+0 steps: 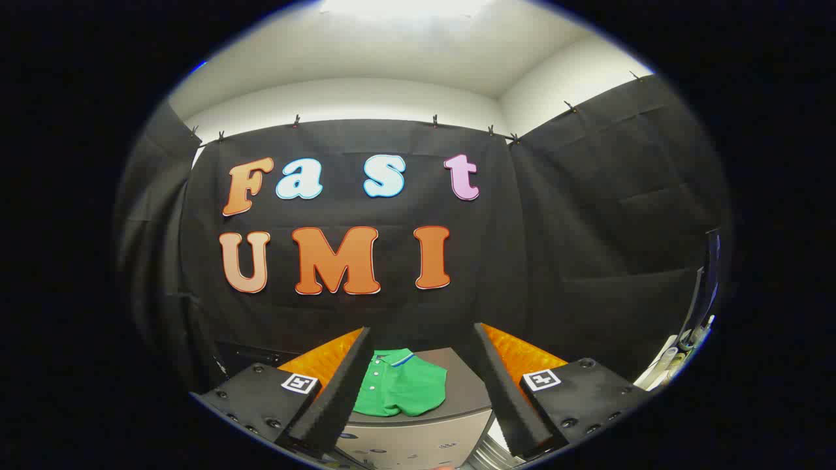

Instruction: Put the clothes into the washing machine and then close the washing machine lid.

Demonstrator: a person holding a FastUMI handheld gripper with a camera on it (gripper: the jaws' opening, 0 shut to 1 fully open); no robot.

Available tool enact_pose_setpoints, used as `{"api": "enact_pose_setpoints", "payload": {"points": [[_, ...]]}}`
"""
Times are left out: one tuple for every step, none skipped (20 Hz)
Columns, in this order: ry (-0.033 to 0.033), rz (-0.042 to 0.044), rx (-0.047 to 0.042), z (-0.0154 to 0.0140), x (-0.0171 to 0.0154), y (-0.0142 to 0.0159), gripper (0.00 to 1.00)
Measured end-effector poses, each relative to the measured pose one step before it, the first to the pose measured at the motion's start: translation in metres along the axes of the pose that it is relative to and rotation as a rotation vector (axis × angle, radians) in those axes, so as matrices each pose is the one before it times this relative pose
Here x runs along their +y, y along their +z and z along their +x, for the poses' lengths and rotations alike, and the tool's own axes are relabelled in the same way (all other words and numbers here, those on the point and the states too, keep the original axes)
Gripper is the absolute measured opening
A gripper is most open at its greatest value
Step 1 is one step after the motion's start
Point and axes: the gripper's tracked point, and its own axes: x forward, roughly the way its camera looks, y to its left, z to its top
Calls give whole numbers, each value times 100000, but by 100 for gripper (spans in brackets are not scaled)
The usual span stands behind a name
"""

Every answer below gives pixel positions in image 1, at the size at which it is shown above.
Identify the dark metal stand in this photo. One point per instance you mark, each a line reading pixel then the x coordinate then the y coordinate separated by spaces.
pixel 702 287

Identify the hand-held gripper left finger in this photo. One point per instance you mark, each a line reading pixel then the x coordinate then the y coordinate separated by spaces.
pixel 339 391

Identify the row of backdrop clips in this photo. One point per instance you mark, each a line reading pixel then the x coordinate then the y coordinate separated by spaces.
pixel 434 121

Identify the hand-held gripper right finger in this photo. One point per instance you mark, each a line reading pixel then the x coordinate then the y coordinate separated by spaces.
pixel 506 398

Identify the green polo shirt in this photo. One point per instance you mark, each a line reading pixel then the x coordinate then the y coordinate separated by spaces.
pixel 405 388

